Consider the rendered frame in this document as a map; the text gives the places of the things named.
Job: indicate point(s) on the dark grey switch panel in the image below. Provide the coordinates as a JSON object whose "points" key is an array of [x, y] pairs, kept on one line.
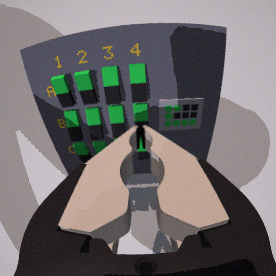
{"points": [[172, 71]]}

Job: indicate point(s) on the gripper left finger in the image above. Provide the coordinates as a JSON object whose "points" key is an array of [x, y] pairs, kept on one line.
{"points": [[91, 202]]}

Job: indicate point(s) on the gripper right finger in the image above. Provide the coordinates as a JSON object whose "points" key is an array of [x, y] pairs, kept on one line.
{"points": [[195, 198]]}

